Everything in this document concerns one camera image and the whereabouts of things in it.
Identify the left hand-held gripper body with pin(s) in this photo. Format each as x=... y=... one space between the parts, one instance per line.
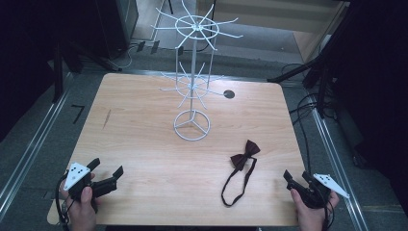
x=76 y=175

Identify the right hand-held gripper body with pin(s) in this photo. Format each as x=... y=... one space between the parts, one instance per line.
x=316 y=192

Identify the dark red bow tie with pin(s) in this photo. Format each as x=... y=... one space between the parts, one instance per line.
x=243 y=159

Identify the person's right hand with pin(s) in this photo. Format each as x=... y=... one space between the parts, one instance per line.
x=309 y=216

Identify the person's left hand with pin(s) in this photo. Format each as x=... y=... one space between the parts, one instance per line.
x=84 y=210

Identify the black metal stand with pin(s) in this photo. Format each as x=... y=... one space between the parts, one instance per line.
x=321 y=86
x=57 y=73

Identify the black table grommet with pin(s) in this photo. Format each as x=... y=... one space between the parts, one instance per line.
x=229 y=94

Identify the dark cabinet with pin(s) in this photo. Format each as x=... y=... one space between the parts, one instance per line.
x=123 y=22

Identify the aluminium floor rail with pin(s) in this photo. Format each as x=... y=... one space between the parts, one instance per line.
x=30 y=154
x=340 y=170

